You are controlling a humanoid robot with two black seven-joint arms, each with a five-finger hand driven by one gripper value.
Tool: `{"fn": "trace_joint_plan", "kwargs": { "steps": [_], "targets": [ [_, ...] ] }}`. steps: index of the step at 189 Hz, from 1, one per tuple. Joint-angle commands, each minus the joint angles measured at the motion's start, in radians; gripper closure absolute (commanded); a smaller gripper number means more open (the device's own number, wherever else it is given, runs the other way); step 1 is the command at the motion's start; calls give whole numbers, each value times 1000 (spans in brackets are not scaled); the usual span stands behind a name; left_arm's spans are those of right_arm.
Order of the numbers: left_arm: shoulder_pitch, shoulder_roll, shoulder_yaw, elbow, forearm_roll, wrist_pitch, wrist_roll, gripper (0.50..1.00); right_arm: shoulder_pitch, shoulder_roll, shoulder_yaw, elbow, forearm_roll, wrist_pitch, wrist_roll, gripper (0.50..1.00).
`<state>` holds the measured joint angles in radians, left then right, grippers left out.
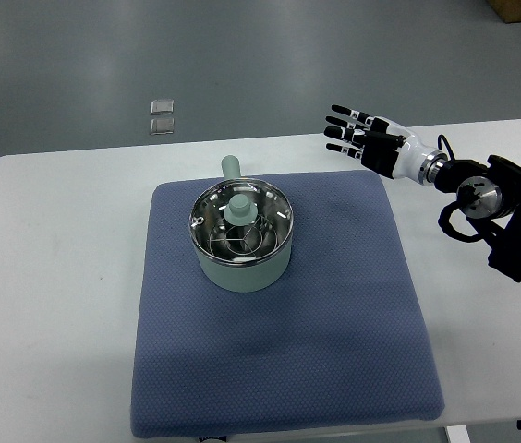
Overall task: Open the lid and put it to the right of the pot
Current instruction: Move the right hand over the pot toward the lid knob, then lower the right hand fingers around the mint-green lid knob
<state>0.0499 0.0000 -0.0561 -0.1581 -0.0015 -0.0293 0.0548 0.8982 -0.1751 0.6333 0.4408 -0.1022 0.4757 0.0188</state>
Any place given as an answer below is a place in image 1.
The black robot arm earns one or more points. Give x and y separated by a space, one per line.
487 206

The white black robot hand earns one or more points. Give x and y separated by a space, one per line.
382 146

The pale green pot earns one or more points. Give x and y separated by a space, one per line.
243 279

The blue fabric mat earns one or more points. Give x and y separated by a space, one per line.
339 339

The white table leg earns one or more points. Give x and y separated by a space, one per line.
457 434

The upper metal floor plate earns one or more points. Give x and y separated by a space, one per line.
162 106

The glass lid with green knob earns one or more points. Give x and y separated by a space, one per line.
241 222

